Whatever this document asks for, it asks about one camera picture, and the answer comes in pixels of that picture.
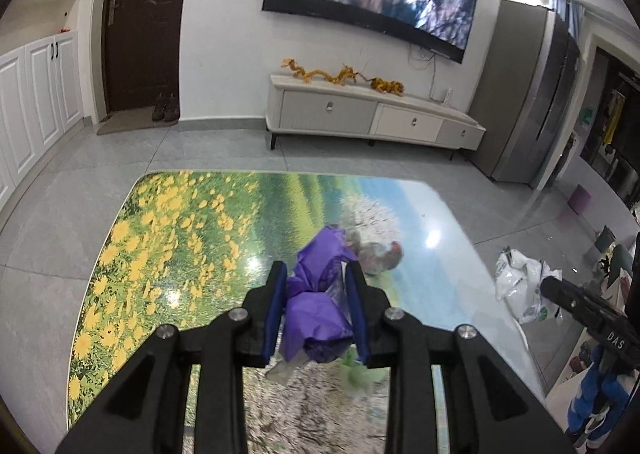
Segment white plastic bag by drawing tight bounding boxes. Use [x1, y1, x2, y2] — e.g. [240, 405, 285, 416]
[495, 246, 563, 324]

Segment purple stool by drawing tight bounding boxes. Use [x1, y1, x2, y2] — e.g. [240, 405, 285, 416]
[567, 185, 591, 215]

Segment white grey TV cabinet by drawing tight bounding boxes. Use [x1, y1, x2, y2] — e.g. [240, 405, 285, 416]
[265, 75, 485, 151]

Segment golden tiger ornament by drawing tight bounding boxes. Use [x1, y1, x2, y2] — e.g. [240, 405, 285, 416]
[369, 77, 405, 97]

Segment pair of dark shoes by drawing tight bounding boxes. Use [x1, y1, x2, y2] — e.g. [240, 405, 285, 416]
[152, 95, 180, 123]

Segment white router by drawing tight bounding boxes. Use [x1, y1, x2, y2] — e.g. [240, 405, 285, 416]
[442, 88, 454, 104]

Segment golden dragon ornament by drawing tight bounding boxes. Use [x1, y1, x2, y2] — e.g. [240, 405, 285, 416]
[280, 58, 369, 85]

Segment brown door mat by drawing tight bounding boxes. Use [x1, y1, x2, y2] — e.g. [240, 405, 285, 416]
[96, 107, 178, 136]

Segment grey double door refrigerator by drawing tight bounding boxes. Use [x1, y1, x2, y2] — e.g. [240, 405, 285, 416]
[469, 0, 579, 187]

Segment dark brown entrance door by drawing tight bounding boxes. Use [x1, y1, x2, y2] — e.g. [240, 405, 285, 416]
[102, 0, 183, 113]

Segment white lower shoe cabinet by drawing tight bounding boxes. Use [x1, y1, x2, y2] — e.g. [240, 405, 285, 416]
[1, 31, 84, 206]

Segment television cables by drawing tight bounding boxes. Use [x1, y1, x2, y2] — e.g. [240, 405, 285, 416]
[409, 42, 446, 100]

